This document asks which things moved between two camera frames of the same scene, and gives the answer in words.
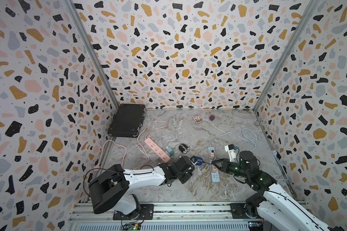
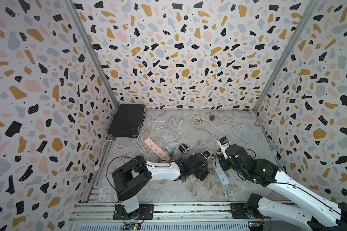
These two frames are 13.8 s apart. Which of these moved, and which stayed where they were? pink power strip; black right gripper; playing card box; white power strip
Moved: white power strip
Stayed: playing card box; pink power strip; black right gripper
